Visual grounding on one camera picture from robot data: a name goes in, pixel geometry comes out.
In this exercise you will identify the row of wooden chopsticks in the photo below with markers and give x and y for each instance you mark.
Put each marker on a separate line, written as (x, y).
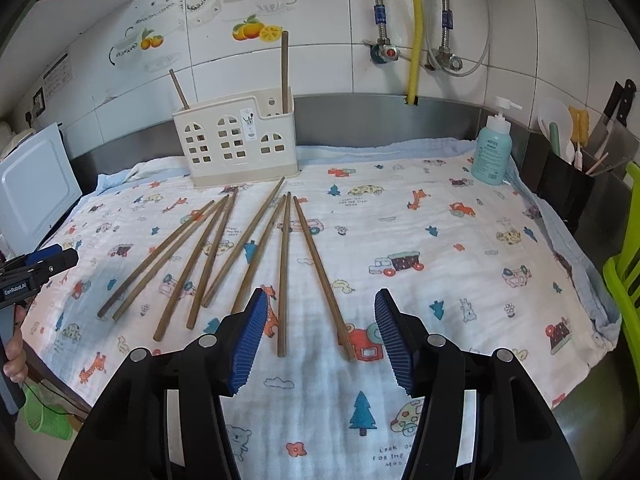
(285, 270)

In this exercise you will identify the wall label sticker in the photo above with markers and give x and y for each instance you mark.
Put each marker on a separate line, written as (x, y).
(57, 72)

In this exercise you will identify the water valve red knob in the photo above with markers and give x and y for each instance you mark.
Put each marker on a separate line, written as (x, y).
(384, 52)

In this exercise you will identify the yellow sponge brush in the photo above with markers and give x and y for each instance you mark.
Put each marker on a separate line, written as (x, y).
(580, 122)

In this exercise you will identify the white appliance lid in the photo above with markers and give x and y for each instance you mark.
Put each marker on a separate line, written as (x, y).
(35, 185)

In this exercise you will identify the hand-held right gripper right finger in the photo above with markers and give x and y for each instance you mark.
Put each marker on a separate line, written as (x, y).
(395, 345)

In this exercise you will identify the person's left hand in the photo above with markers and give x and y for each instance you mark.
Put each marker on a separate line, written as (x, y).
(14, 360)

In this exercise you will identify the metal water valve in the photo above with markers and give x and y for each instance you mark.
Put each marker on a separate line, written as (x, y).
(445, 61)

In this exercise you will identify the wooden chopstick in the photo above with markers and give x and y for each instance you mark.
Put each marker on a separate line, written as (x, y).
(179, 90)
(285, 70)

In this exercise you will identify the pink stick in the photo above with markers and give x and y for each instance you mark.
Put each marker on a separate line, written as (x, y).
(596, 164)

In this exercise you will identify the teal soap pump bottle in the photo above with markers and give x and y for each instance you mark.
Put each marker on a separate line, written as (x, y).
(492, 152)

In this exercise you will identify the white rice paddle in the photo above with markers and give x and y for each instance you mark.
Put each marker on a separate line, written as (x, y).
(555, 115)

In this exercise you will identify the printed white cloth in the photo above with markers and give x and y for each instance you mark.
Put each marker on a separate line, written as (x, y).
(425, 240)

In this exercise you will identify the wall socket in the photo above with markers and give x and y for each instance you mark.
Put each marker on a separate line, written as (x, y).
(36, 105)

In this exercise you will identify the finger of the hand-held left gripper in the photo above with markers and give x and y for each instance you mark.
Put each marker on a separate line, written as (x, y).
(60, 262)

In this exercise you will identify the green plastic basket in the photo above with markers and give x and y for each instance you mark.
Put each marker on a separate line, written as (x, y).
(47, 417)

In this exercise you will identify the black utensil caddy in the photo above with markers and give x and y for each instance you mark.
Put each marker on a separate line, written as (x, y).
(562, 190)

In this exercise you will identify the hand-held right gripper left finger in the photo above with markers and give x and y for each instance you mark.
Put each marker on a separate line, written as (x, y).
(249, 342)

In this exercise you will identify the cleaver knife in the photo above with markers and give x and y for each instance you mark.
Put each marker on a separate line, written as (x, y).
(617, 137)

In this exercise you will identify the cream plastic chopstick holder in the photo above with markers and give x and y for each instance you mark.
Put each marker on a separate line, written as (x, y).
(220, 160)

